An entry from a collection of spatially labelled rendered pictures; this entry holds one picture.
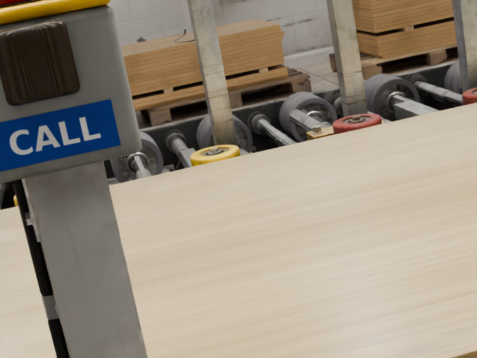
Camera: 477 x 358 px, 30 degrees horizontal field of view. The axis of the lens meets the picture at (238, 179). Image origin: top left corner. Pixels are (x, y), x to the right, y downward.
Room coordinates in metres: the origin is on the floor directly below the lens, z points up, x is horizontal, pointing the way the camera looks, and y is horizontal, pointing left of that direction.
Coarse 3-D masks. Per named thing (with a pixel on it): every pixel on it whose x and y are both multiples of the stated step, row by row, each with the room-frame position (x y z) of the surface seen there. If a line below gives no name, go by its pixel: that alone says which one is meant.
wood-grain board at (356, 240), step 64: (384, 128) 1.35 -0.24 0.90; (448, 128) 1.28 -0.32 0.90; (128, 192) 1.25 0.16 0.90; (192, 192) 1.19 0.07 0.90; (256, 192) 1.13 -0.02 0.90; (320, 192) 1.08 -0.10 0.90; (384, 192) 1.03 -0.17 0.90; (448, 192) 0.98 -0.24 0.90; (0, 256) 1.06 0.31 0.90; (128, 256) 0.97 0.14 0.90; (192, 256) 0.93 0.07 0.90; (256, 256) 0.89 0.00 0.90; (320, 256) 0.86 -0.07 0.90; (384, 256) 0.83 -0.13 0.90; (448, 256) 0.80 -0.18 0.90; (0, 320) 0.85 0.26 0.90; (192, 320) 0.76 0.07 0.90; (256, 320) 0.73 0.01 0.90; (320, 320) 0.71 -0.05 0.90; (384, 320) 0.69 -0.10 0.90; (448, 320) 0.66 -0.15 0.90
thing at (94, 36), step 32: (32, 0) 0.38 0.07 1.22; (64, 0) 0.37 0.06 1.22; (96, 0) 0.37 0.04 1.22; (96, 32) 0.37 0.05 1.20; (96, 64) 0.37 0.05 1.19; (0, 96) 0.36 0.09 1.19; (64, 96) 0.37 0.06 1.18; (96, 96) 0.37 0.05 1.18; (128, 96) 0.37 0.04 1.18; (128, 128) 0.37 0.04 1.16; (64, 160) 0.37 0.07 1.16; (96, 160) 0.37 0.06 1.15
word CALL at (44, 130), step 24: (24, 120) 0.36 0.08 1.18; (48, 120) 0.36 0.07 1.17; (72, 120) 0.37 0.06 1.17; (96, 120) 0.37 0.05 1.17; (0, 144) 0.36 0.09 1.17; (24, 144) 0.36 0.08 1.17; (48, 144) 0.36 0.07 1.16; (72, 144) 0.37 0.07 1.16; (96, 144) 0.37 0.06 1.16; (120, 144) 0.37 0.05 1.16; (0, 168) 0.36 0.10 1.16
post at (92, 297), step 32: (32, 192) 0.38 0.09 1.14; (64, 192) 0.38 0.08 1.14; (96, 192) 0.38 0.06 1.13; (64, 224) 0.38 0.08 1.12; (96, 224) 0.38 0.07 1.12; (32, 256) 0.39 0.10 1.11; (64, 256) 0.38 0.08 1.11; (96, 256) 0.38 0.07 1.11; (64, 288) 0.38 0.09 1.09; (96, 288) 0.38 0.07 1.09; (128, 288) 0.38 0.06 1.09; (64, 320) 0.38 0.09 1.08; (96, 320) 0.38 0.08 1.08; (128, 320) 0.38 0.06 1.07; (64, 352) 0.39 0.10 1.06; (96, 352) 0.38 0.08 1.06; (128, 352) 0.38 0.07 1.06
